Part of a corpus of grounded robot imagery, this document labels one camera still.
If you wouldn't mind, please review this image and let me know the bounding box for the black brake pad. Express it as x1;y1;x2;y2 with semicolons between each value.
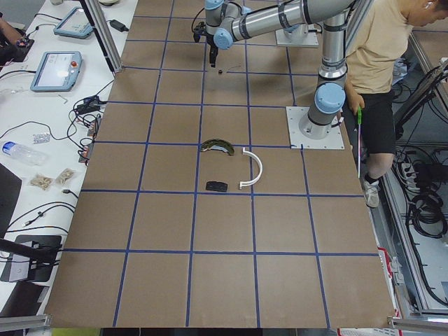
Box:
206;181;228;193

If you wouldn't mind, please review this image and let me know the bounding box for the green handled stick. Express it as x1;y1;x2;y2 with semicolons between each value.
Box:
356;106;363;179

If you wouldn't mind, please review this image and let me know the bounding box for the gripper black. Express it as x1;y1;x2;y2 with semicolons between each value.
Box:
209;43;218;68

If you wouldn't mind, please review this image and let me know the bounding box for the olive brake shoe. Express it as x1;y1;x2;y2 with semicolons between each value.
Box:
200;139;235;156

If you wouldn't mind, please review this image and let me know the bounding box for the aluminium frame post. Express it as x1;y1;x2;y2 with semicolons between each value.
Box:
80;0;123;74

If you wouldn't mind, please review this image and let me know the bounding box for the plastic water bottle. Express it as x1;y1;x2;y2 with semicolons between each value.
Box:
1;141;48;166

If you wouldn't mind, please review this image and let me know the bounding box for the black power adapter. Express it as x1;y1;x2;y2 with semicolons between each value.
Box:
109;20;129;32

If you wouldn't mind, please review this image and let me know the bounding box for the black monitor stand base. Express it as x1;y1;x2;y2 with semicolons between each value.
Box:
1;234;62;283

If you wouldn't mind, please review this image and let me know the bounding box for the teach pendant far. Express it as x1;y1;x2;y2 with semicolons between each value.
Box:
53;7;93;39

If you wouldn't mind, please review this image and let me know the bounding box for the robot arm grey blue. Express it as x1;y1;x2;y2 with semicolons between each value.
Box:
194;1;351;67
299;12;347;139

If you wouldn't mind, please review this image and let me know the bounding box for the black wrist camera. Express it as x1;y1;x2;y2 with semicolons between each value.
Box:
192;21;207;43

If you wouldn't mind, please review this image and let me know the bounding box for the teach pendant near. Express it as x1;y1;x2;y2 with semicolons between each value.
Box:
30;51;83;92

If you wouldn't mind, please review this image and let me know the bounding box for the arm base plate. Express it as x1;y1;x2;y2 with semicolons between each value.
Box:
286;106;344;150

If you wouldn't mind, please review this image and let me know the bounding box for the teach pendant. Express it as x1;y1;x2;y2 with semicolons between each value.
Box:
30;51;83;92
53;7;93;39

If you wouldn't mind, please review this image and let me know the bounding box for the person in beige shirt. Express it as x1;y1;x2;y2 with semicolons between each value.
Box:
342;0;444;209

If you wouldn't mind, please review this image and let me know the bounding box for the white curved plastic part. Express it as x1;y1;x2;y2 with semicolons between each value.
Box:
238;147;264;190

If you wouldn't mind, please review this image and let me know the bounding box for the bag of small parts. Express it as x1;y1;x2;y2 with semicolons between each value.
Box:
29;174;53;190

